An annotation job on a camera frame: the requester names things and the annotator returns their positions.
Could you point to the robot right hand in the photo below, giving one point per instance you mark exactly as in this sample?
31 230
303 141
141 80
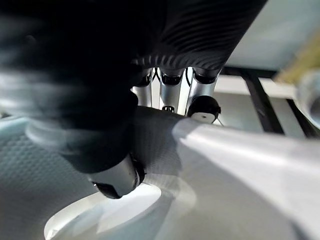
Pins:
105 62

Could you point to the cream foam slipper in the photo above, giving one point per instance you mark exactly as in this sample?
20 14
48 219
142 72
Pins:
225 175

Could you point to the black metal rack frame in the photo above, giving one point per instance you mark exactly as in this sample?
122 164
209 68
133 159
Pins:
260 100

